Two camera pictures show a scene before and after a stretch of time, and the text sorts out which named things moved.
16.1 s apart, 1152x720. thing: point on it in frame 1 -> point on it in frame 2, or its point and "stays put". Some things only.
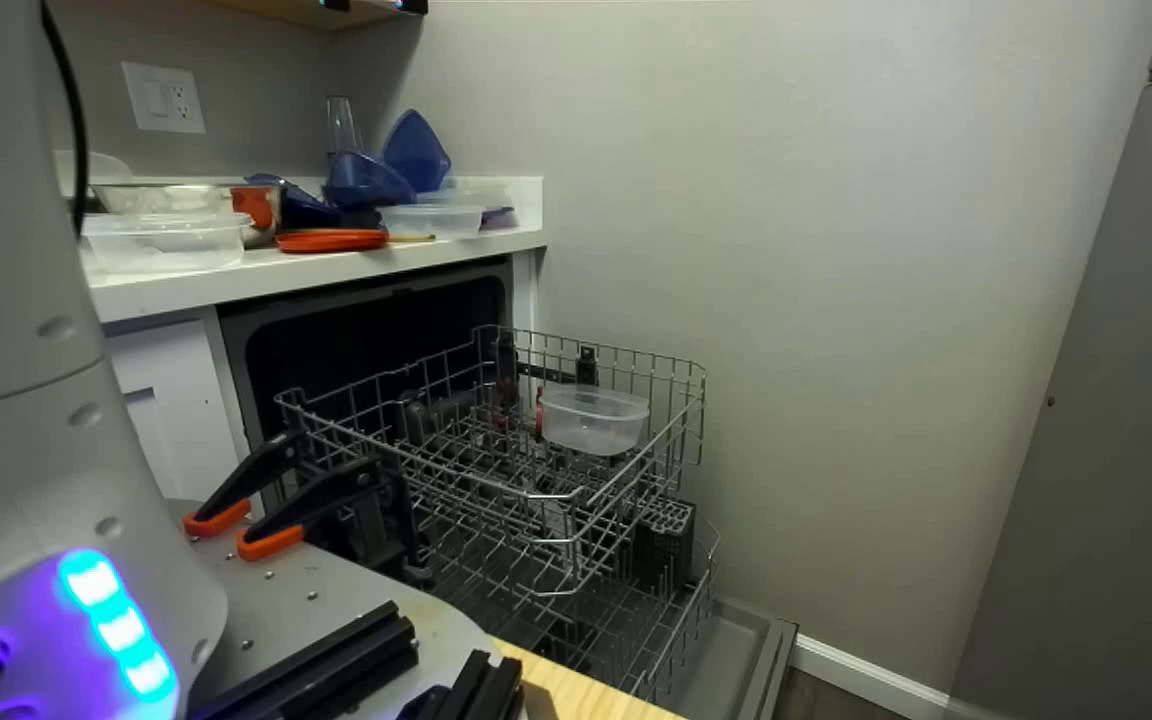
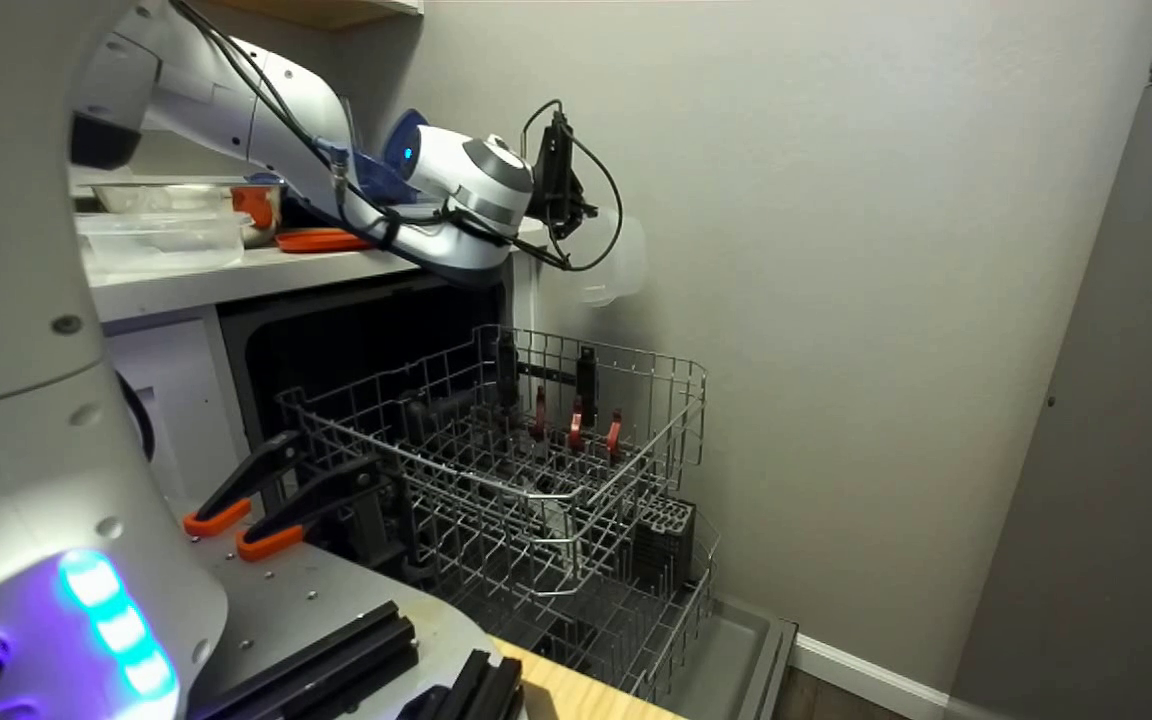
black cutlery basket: x=664 y=548 stays put
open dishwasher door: x=747 y=662 stays put
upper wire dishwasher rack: x=523 y=456 stays put
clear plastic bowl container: x=590 y=418 -> x=606 y=259
